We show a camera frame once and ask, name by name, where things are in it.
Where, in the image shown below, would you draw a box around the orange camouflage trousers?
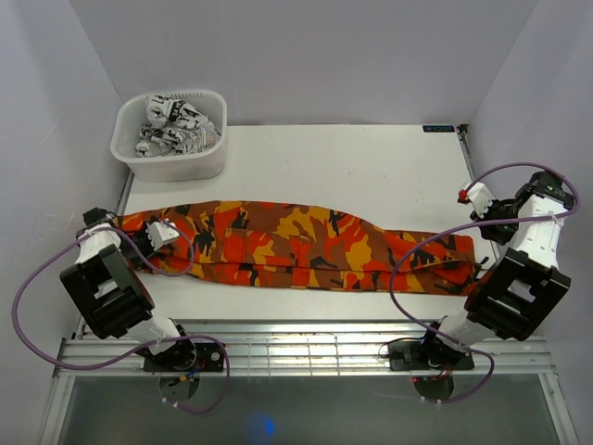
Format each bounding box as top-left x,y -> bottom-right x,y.
116,200 -> 482,296

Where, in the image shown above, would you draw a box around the black white printed garment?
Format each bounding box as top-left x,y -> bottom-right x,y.
135,95 -> 221,158

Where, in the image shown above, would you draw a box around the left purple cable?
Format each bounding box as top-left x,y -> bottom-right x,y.
11,221 -> 232,414

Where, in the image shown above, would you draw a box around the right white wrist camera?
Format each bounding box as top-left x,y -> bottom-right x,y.
458,182 -> 495,219

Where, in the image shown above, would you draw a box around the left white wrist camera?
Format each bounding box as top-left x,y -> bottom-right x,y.
145,220 -> 180,250

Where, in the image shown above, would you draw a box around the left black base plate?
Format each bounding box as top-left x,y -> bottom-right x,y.
139,340 -> 224,374

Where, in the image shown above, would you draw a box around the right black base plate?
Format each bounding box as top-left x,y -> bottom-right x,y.
385,339 -> 474,372

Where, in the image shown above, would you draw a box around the aluminium rail frame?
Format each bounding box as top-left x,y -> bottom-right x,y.
40,323 -> 578,444

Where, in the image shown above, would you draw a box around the small black label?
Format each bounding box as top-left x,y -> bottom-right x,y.
422,125 -> 456,134

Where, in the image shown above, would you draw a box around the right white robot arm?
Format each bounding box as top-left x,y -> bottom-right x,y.
418,171 -> 575,368

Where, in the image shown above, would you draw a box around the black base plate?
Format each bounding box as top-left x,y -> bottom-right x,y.
139,340 -> 224,374
385,339 -> 474,372

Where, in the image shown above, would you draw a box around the white plastic basket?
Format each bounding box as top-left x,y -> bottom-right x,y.
110,90 -> 228,183

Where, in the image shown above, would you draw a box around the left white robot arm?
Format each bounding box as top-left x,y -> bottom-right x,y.
59,208 -> 198,372

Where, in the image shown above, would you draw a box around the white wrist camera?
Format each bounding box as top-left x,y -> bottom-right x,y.
145,220 -> 180,250
458,182 -> 495,219

